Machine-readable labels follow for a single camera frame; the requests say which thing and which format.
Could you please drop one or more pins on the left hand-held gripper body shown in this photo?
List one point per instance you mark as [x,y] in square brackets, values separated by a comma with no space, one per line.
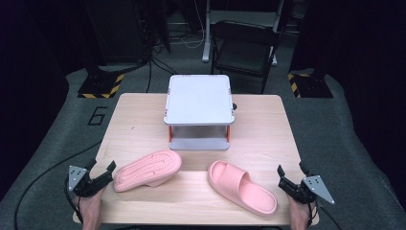
[79,183]

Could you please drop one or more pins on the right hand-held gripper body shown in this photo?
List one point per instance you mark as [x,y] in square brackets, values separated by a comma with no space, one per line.
[311,190]

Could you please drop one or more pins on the pink slipper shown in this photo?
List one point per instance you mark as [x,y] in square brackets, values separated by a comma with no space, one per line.
[247,193]
[148,171]

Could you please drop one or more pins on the white two-tier shoe rack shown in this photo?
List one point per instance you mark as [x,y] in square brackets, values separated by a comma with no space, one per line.
[199,99]

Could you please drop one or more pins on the person's left hand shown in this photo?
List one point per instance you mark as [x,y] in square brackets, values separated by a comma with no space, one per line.
[89,206]

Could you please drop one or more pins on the person's right hand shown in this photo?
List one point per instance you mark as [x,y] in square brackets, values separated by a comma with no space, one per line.
[298,212]

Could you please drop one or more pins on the black yellow-striped stand base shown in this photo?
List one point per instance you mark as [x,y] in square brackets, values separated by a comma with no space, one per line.
[311,86]
[99,84]

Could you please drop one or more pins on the small black knob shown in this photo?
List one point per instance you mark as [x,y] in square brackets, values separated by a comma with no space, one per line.
[234,106]

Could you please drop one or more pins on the black folding chair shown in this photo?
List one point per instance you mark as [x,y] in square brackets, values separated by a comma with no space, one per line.
[244,52]

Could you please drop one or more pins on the black equipment cabinet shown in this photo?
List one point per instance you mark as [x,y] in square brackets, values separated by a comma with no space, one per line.
[118,32]

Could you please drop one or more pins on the white desk frame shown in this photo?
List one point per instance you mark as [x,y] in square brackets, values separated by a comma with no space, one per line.
[207,38]

